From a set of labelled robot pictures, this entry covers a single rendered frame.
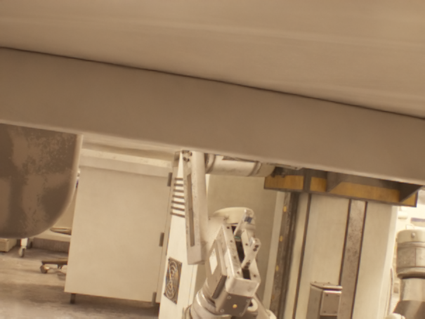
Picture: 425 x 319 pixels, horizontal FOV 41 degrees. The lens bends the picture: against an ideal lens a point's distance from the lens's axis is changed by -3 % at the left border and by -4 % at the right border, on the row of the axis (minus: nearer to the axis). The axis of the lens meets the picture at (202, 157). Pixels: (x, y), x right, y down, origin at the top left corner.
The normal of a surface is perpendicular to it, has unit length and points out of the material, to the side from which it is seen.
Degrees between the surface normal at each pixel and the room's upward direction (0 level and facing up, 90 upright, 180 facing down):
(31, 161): 90
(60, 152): 90
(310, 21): 180
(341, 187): 90
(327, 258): 90
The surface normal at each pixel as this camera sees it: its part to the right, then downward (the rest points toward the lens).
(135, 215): 0.18, -0.04
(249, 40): -0.13, 0.99
